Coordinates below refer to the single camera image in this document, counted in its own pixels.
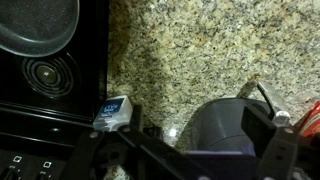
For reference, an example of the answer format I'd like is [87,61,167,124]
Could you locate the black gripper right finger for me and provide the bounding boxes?
[241,103,301,180]

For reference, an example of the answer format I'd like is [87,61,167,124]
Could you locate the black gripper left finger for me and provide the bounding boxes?
[59,125,209,180]

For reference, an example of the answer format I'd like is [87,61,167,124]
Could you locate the red container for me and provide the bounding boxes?
[293,100,320,140]

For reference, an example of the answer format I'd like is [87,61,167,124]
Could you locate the white salt container blue label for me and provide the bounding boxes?
[92,95,134,133]

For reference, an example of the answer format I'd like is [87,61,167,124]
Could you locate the silver grey flat strip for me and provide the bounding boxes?
[255,80,292,127]

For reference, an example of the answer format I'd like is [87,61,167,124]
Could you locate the black electric stove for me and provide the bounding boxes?
[0,0,111,180]

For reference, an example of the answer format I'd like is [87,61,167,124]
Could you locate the black coil burner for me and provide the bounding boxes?
[20,55,76,99]

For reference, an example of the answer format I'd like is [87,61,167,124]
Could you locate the black stove knob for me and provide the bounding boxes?
[0,167,18,180]

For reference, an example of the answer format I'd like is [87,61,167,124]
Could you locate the black frying pan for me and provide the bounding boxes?
[0,0,81,59]

